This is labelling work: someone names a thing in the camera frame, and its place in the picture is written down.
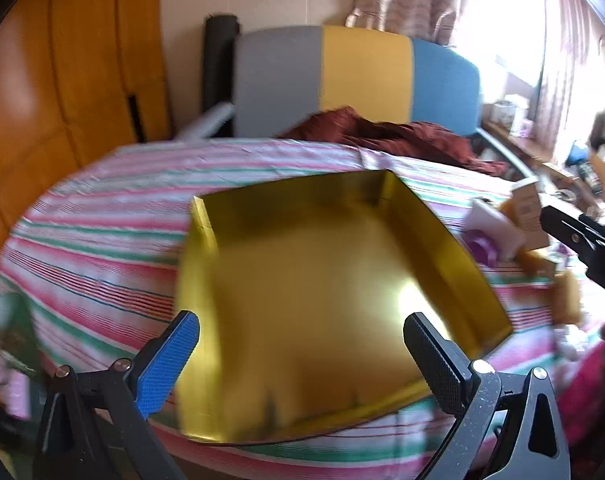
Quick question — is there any pink blanket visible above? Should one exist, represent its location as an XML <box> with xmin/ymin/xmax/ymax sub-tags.
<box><xmin>552</xmin><ymin>325</ymin><xmax>605</xmax><ymax>446</ymax></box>

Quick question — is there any black roll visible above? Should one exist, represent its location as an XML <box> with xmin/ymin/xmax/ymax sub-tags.
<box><xmin>204</xmin><ymin>14</ymin><xmax>242</xmax><ymax>138</ymax></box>

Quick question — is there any yellow plush toy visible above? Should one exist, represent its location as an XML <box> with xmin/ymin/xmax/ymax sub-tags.
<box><xmin>515</xmin><ymin>247</ymin><xmax>583</xmax><ymax>326</ymax></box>

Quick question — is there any grey yellow blue chair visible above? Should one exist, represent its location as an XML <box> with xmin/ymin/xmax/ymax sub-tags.
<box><xmin>175</xmin><ymin>25</ymin><xmax>538</xmax><ymax>183</ymax></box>

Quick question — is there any white box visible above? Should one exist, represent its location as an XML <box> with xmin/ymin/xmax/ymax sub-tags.
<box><xmin>468</xmin><ymin>199</ymin><xmax>527</xmax><ymax>261</ymax></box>

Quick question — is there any wooden wardrobe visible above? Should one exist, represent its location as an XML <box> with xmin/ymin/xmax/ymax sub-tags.
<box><xmin>0</xmin><ymin>0</ymin><xmax>176</xmax><ymax>241</ymax></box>

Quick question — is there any wooden desk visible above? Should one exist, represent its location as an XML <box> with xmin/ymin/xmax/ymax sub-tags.
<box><xmin>482</xmin><ymin>117</ymin><xmax>605</xmax><ymax>211</ymax></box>

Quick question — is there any purple packet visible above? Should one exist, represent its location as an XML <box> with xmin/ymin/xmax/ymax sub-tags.
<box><xmin>463</xmin><ymin>230</ymin><xmax>499</xmax><ymax>267</ymax></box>

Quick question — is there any striped cloth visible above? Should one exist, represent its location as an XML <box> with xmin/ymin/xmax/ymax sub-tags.
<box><xmin>0</xmin><ymin>137</ymin><xmax>605</xmax><ymax>480</ymax></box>

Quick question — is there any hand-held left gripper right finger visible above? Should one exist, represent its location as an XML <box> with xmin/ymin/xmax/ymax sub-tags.
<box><xmin>403</xmin><ymin>312</ymin><xmax>573</xmax><ymax>480</ymax></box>

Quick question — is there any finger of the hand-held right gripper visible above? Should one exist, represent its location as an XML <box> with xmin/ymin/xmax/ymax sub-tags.
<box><xmin>539</xmin><ymin>204</ymin><xmax>605</xmax><ymax>303</ymax></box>

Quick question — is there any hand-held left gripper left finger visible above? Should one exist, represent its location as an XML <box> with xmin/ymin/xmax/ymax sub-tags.
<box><xmin>32</xmin><ymin>310</ymin><xmax>200</xmax><ymax>480</ymax></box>

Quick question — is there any gold box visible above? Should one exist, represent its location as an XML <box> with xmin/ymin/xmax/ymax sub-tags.
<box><xmin>175</xmin><ymin>170</ymin><xmax>514</xmax><ymax>445</ymax></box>

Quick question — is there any red-brown cloth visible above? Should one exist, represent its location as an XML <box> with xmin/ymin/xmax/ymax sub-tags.
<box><xmin>280</xmin><ymin>106</ymin><xmax>508</xmax><ymax>177</ymax></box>

